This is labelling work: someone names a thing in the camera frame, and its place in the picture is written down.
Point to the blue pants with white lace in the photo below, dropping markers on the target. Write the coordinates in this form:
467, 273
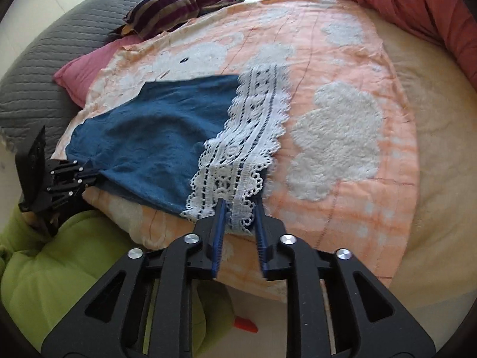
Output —
156, 138

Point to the red rolled blanket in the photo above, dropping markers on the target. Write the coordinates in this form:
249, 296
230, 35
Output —
410, 3

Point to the grey quilted headboard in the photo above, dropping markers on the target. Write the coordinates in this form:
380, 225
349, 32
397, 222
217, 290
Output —
48, 44

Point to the orange white printed blanket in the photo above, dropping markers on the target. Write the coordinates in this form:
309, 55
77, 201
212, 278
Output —
335, 63

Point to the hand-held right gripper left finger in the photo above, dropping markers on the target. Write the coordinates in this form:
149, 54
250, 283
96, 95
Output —
220, 238

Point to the purple tan striped pillow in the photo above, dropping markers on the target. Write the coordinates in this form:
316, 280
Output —
167, 11

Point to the person's green clothing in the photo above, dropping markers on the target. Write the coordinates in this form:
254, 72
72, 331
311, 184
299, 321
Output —
74, 261

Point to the cream bed sheet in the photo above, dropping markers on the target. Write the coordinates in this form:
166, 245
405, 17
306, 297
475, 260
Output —
436, 119

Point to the small orange red object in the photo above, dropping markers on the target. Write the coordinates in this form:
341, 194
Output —
246, 325

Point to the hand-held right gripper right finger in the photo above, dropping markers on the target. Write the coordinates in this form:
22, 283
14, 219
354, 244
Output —
262, 242

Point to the pink pillow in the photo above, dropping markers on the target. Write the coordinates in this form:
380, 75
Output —
89, 69

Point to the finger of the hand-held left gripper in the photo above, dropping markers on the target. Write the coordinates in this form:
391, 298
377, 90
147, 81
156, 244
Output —
72, 168
70, 192

